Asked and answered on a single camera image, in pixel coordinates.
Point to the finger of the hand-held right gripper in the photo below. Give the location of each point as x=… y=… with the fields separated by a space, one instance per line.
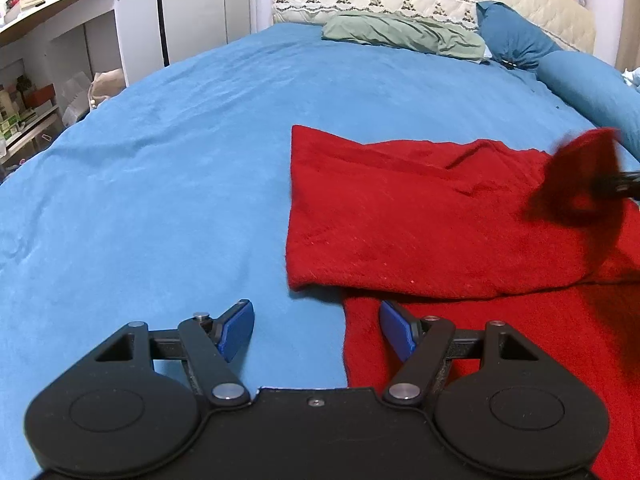
x=622 y=183

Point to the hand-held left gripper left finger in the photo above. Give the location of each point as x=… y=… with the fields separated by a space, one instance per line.
x=238 y=327

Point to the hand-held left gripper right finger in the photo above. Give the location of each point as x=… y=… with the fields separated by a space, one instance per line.
x=396 y=331

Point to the red knit sweater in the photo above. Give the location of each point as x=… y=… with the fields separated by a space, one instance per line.
x=425 y=210

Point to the long blue pillow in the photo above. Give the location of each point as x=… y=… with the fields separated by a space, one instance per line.
x=592 y=87

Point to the dark blue pillow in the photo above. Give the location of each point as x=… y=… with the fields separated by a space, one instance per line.
x=510 y=35

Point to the green pillow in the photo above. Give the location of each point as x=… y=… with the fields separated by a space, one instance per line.
x=400 y=32

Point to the beige cloth bag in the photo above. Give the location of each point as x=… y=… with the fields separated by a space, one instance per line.
x=106 y=89

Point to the red box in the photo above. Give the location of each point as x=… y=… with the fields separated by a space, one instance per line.
x=39 y=96

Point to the green boxes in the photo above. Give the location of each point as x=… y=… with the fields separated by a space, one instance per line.
x=9 y=119

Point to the white wardrobe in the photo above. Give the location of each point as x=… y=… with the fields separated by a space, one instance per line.
x=210 y=5

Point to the white shelf desk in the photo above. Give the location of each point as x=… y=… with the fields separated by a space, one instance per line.
x=120 y=20

